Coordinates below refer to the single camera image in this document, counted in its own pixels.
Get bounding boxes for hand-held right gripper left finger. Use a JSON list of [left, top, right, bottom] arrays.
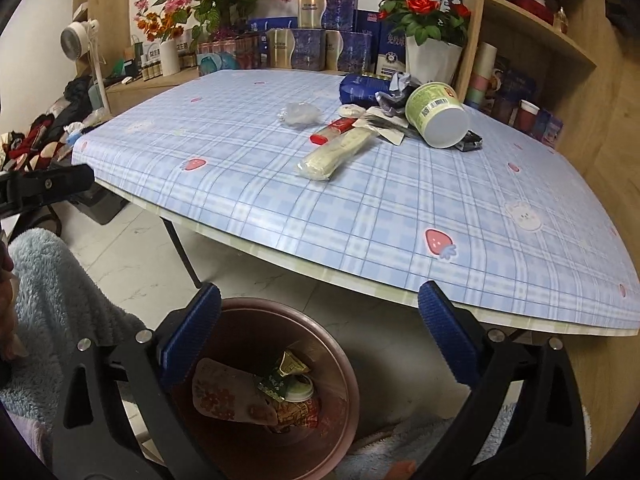
[[52, 282, 222, 480]]

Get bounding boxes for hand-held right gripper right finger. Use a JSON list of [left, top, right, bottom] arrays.
[[418, 281, 586, 480]]

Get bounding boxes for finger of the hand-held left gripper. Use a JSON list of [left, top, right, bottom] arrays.
[[0, 165, 95, 218]]

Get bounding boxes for pink floral packet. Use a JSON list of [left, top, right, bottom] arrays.
[[192, 357, 279, 427]]

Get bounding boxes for green gold sachet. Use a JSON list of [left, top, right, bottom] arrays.
[[255, 350, 313, 402]]

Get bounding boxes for brown trash bin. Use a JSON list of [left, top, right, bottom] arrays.
[[172, 297, 361, 480]]

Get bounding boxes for round white green lid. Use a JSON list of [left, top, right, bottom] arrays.
[[285, 375, 315, 404]]

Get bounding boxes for small black packet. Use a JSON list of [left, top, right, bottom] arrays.
[[454, 130, 484, 154]]

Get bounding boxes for long cream plastic wrapper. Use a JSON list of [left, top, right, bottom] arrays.
[[299, 127, 376, 182]]

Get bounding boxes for green white noodle cup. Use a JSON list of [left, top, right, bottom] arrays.
[[405, 81, 471, 150]]

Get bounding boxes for red stick packet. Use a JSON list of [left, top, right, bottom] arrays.
[[310, 117, 358, 145]]

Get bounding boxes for silver black foil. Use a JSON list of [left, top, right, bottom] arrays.
[[375, 72, 426, 121]]

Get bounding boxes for clear plastic wrap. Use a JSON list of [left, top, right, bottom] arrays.
[[277, 101, 321, 128]]

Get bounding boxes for blue snack packet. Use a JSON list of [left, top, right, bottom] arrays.
[[339, 74, 401, 111]]

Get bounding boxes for person's left forearm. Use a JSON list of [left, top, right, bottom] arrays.
[[0, 229, 146, 411]]

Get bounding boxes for person's left hand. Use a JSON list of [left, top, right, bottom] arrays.
[[0, 270, 26, 361]]

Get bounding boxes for pile of clothes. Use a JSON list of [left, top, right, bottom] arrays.
[[0, 77, 108, 171]]

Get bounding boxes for black table leg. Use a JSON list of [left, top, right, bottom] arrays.
[[162, 217, 201, 288]]

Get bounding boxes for light blue fleece clothing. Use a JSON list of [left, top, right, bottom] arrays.
[[345, 405, 516, 480]]

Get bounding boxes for low wooden cabinet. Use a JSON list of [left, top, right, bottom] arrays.
[[102, 67, 211, 116]]

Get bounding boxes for white standing fan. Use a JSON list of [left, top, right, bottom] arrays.
[[60, 19, 108, 111]]

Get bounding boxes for white ribbed vase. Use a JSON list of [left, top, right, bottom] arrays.
[[160, 37, 180, 78]]

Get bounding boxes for narrow wooden shelf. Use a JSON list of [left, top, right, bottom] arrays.
[[72, 0, 133, 61]]

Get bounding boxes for orange artificial flowers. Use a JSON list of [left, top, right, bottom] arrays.
[[137, 10, 188, 43]]

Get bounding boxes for decorated tin box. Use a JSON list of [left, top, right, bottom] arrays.
[[196, 35, 261, 73]]

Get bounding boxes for small purple blue box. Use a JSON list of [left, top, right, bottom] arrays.
[[537, 112, 565, 148]]

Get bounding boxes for dark glass cup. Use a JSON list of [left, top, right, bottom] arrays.
[[492, 95, 518, 126]]

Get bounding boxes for red paper cup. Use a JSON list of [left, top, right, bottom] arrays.
[[515, 100, 541, 133]]

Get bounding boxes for stack of pastel cups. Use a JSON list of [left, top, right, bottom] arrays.
[[467, 42, 498, 111]]

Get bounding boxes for blue cartoon gift bag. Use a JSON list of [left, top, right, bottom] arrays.
[[492, 57, 543, 111]]

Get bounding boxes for flat blue box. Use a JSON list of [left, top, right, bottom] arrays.
[[248, 16, 301, 41]]

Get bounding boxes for blue gold gift box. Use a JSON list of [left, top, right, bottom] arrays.
[[265, 29, 326, 71], [298, 0, 360, 31], [325, 30, 373, 73]]

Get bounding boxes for blue white carton box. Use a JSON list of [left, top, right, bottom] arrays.
[[375, 35, 408, 81]]

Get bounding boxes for red roses in white pot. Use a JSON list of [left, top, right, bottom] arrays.
[[375, 0, 473, 86]]

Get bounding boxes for wooden shelf unit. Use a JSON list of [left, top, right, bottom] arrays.
[[452, 0, 640, 161]]

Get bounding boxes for dark blue box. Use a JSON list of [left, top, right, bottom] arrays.
[[356, 9, 383, 36]]

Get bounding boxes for red basket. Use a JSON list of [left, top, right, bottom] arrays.
[[507, 0, 558, 26]]

